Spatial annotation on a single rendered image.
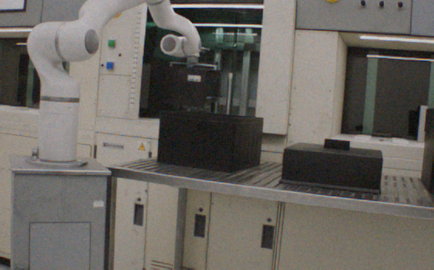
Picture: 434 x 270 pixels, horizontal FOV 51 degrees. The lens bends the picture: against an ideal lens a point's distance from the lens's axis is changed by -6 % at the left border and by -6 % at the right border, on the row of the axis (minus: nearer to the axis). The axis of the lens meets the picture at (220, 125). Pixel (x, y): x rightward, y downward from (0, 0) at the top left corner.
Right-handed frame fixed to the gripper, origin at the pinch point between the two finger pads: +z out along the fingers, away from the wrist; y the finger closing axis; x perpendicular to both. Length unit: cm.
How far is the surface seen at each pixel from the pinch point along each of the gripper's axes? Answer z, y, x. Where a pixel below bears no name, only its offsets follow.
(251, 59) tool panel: 59, 15, 3
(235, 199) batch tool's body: -30, 33, -61
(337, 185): -82, 75, -42
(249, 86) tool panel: 61, 15, -13
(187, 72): -9.1, 0.6, -10.2
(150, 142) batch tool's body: -28, -7, -42
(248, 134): -62, 43, -32
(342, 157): -82, 75, -34
